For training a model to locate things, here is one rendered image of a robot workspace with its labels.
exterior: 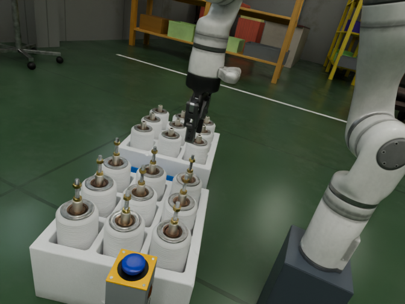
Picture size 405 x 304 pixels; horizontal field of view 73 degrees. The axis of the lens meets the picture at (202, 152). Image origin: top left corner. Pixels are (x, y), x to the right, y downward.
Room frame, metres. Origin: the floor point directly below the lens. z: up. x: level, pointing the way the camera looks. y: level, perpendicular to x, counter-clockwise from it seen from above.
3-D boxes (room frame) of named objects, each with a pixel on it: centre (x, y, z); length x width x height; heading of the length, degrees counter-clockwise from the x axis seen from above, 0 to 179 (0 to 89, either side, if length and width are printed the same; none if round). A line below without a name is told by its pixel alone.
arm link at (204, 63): (0.61, 0.01, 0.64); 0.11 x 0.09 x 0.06; 81
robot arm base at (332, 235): (0.48, -0.31, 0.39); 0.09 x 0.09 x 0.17; 73
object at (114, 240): (0.50, 0.15, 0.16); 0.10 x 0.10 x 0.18
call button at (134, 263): (0.33, 0.08, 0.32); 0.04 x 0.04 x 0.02
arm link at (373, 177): (0.47, -0.31, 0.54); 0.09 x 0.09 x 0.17; 4
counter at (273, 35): (7.12, -1.37, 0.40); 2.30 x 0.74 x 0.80; 163
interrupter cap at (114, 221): (0.50, 0.15, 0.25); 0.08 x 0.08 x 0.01
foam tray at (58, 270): (0.62, 0.15, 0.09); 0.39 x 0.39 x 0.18; 89
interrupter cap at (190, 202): (0.62, 0.03, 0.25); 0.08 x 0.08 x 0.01
